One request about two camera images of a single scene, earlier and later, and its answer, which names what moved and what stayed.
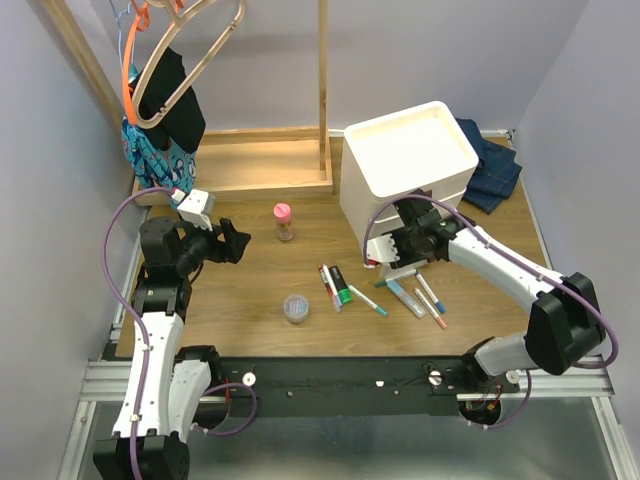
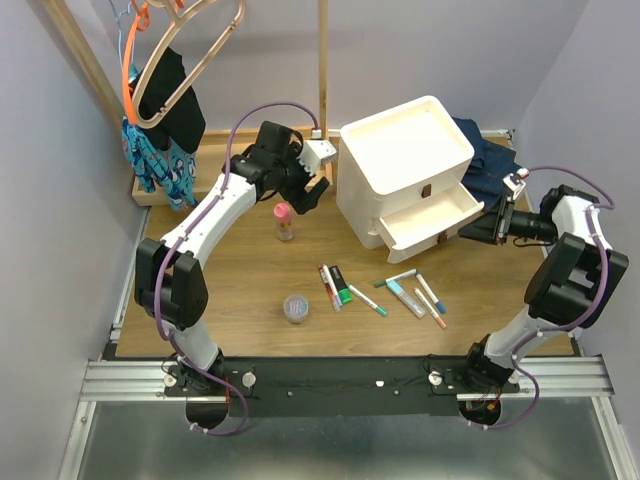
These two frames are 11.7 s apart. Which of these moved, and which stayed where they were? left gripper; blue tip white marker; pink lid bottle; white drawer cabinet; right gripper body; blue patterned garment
Moved: right gripper body; left gripper
Stayed: pink lid bottle; blue tip white marker; blue patterned garment; white drawer cabinet
